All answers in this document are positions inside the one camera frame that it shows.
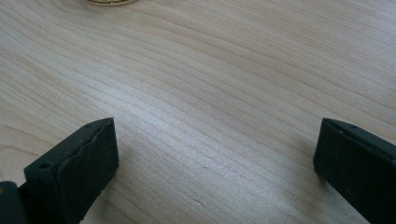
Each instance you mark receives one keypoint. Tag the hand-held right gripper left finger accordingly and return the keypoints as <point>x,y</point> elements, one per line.
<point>77,174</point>

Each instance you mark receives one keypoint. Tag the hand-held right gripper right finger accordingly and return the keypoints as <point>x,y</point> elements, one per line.
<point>358,165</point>

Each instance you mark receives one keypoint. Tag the gold rimmed round object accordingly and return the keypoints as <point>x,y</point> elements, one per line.
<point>110,2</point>

